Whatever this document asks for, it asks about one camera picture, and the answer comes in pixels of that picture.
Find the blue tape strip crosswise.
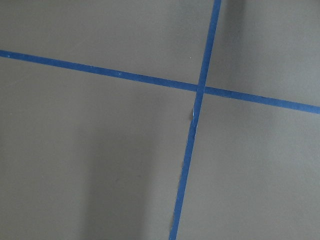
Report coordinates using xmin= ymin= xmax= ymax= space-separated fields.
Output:
xmin=0 ymin=50 xmax=320 ymax=115

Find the blue tape strip lengthwise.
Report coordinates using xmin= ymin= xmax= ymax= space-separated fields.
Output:
xmin=168 ymin=0 xmax=222 ymax=240

